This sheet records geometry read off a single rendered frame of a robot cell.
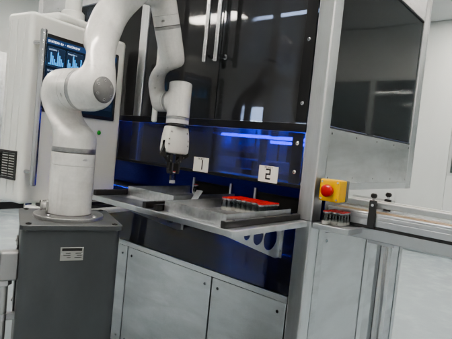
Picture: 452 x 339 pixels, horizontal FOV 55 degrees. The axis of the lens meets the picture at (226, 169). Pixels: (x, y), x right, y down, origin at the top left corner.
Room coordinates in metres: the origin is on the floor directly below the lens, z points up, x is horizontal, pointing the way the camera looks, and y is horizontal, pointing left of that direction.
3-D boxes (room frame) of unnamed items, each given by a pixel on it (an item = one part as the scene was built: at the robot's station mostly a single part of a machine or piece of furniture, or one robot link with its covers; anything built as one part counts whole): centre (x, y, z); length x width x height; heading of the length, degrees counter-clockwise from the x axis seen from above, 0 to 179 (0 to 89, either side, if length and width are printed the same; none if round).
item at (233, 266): (2.14, 0.50, 0.73); 1.98 x 0.01 x 0.25; 50
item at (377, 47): (1.85, -0.61, 1.50); 0.85 x 0.01 x 0.59; 140
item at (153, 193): (1.74, 0.16, 0.90); 0.34 x 0.26 x 0.04; 140
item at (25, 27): (1.94, 0.74, 1.19); 0.50 x 0.19 x 0.78; 148
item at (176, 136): (1.60, 0.19, 1.11); 0.10 x 0.08 x 0.11; 131
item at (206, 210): (1.43, -0.02, 0.90); 0.34 x 0.26 x 0.04; 140
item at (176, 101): (1.61, 0.20, 1.26); 0.09 x 0.08 x 0.13; 62
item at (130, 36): (2.29, 0.66, 1.50); 0.49 x 0.01 x 0.59; 50
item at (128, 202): (1.58, 0.08, 0.87); 0.70 x 0.48 x 0.02; 50
